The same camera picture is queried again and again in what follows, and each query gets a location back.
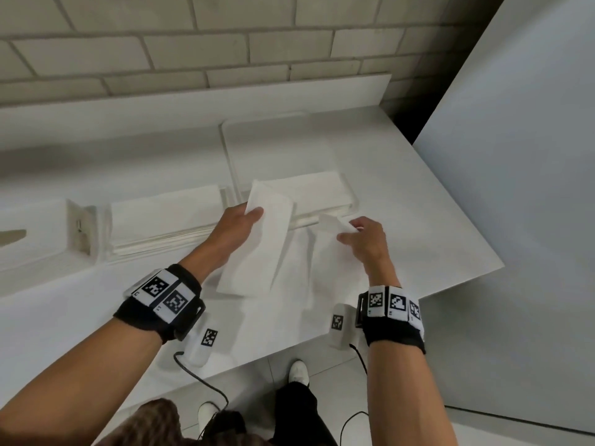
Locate person's right hand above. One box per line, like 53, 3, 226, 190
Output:
337, 216, 401, 289

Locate person's left hand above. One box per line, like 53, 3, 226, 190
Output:
179, 203, 264, 283

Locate white paper towel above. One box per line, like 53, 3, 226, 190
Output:
216, 179, 296, 299
272, 213, 372, 342

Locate person's right forearm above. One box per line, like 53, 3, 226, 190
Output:
369, 339, 458, 446

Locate person's left forearm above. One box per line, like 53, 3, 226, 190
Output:
0, 316, 164, 446

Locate stack of white napkins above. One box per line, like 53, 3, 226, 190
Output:
239, 171, 356, 222
111, 185, 228, 252

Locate clear acrylic napkin tray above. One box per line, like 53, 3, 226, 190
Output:
220, 111, 361, 230

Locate black right wristband with markers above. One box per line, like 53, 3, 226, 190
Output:
356, 285, 426, 354

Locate black wristband with markers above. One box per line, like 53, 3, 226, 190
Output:
113, 264, 206, 345
356, 285, 426, 354

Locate black left wristband with markers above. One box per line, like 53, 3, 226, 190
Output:
113, 264, 206, 345

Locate white shoe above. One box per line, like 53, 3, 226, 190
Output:
288, 360, 311, 389

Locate clear acrylic napkin holder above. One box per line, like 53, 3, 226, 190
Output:
97, 183, 239, 263

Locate large white panel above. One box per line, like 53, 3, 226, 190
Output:
413, 0, 595, 435

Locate black trousers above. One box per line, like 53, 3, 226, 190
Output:
269, 380, 337, 446

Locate white tissue box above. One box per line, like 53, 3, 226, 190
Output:
0, 199, 99, 274

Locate brown patterned garment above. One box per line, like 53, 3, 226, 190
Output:
93, 398, 183, 446

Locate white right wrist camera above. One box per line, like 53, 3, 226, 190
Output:
329, 304, 359, 350

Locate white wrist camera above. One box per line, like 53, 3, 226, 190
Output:
183, 316, 220, 368
329, 304, 359, 350

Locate black right camera cable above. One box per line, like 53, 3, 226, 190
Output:
339, 343, 371, 446

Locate black camera cable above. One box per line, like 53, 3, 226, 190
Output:
173, 351, 229, 439
339, 343, 371, 446

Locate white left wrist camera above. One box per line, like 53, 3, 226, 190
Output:
183, 316, 220, 368

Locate black left camera cable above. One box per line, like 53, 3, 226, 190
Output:
173, 351, 229, 439

